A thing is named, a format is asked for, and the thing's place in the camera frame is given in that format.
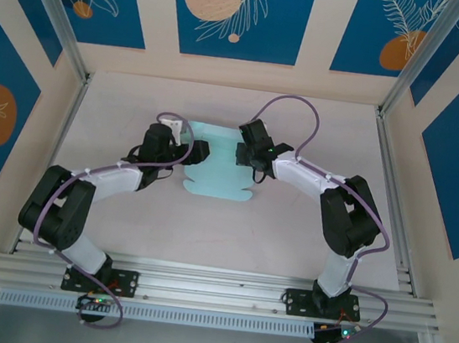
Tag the right aluminium frame post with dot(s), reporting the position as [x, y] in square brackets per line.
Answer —
[423, 53]

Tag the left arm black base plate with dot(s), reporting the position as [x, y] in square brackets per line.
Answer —
[130, 283]

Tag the light blue paper box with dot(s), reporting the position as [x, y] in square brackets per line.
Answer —
[220, 179]

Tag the aluminium side rail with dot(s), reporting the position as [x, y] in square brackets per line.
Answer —
[385, 150]
[74, 113]

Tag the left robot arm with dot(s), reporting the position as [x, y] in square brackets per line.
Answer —
[68, 209]

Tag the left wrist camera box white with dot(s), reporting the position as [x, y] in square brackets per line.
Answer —
[175, 130]

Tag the blue poster fern orange circle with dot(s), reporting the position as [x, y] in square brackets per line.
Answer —
[357, 36]

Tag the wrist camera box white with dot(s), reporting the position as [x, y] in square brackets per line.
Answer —
[263, 122]
[175, 130]

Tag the aluminium mounting rail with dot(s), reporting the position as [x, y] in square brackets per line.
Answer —
[214, 288]

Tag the blue poster big orange circle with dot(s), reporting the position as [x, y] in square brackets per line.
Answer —
[6, 66]

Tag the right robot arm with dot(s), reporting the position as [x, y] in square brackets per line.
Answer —
[350, 221]

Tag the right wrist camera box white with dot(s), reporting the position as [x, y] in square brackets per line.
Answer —
[263, 122]

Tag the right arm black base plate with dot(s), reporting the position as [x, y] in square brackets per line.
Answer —
[297, 303]

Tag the left aluminium frame post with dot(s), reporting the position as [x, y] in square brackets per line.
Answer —
[57, 1]

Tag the right aluminium side rail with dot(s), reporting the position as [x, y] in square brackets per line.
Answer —
[385, 150]

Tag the left aluminium side rail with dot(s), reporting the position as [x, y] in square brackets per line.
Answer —
[74, 113]

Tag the aluminium frame post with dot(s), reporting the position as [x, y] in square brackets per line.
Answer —
[57, 1]
[423, 53]

